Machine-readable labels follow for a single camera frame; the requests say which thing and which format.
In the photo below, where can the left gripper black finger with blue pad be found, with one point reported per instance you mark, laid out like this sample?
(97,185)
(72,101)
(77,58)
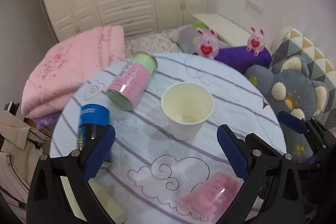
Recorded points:
(60,191)
(271,192)

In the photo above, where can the pink bunny plush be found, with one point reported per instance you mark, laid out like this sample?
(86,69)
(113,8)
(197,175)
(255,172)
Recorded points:
(256,41)
(208,44)

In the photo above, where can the white paper cup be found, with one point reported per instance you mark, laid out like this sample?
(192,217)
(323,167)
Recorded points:
(187,107)

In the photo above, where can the white wall socket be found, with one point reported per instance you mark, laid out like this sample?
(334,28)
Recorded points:
(254,7)

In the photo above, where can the striped white tablecloth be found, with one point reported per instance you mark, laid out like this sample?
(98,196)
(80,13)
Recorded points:
(150,167)

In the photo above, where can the pink plastic cup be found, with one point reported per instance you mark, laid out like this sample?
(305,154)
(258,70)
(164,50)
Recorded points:
(211,199)

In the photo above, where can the pink bunny plush left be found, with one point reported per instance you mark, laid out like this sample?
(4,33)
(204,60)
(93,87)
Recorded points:
(208,44)

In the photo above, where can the white low bench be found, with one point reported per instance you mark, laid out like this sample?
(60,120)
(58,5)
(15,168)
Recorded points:
(226,30)

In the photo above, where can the grey bear paw plush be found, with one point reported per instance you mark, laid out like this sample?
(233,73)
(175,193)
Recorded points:
(287,87)

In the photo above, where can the pink bunny plush right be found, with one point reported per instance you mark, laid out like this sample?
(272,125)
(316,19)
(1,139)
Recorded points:
(256,41)

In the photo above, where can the triangle pattern cushion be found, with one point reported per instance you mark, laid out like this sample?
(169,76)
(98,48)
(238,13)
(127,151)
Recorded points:
(290,42)

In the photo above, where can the pink green tin can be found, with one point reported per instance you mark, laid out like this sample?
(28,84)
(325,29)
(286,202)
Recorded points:
(127,88)

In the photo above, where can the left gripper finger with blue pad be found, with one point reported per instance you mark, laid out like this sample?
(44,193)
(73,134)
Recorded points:
(292,122)

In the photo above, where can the blue black tin can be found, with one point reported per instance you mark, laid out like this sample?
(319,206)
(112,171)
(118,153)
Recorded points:
(93,119)

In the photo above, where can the floral bed sheet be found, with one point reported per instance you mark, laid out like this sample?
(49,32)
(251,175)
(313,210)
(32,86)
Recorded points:
(165,41)

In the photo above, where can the purple pillow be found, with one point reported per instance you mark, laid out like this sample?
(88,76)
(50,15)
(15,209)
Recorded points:
(240,59)

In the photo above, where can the pink folded quilt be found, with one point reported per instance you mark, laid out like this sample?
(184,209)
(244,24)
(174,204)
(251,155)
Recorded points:
(68,65)

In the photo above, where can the beige jacket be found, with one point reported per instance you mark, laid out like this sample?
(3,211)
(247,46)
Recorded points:
(21,148)

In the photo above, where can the grey small cushion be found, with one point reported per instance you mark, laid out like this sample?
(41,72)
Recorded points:
(188,39)

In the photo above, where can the pale green plastic cup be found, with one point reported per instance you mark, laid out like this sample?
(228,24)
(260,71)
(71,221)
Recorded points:
(107,201)

